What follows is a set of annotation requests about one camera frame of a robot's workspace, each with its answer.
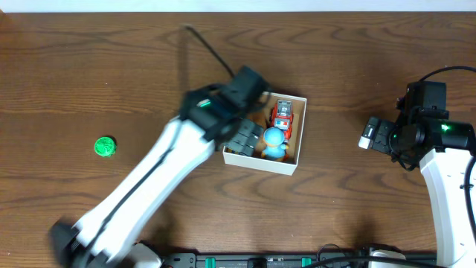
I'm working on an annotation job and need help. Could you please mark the orange duck toy blue hat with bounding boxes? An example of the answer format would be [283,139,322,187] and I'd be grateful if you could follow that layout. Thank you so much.
[261,127,289,162]

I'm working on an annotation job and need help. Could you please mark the red toy truck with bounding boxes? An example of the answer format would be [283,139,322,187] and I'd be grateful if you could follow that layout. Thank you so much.
[269,100,294,140]

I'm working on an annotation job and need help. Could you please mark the white cardboard box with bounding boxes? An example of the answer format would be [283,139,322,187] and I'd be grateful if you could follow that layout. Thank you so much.
[222,92,307,176]

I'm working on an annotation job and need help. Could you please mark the green plastic wheel toy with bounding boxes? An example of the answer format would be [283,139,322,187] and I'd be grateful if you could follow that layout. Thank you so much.
[94,136,117,157]

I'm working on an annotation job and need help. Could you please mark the brown plush toy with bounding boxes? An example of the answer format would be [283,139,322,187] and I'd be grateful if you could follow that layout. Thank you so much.
[248,108,271,130]

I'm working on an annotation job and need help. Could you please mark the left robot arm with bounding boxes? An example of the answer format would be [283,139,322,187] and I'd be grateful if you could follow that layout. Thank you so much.
[49,66,270,267]

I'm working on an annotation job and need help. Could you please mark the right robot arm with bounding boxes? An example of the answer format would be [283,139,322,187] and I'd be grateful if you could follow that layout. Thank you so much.
[358,80,475,267]

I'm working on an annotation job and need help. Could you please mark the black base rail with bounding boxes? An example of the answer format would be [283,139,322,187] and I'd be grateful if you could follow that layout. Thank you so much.
[162,243,437,268]

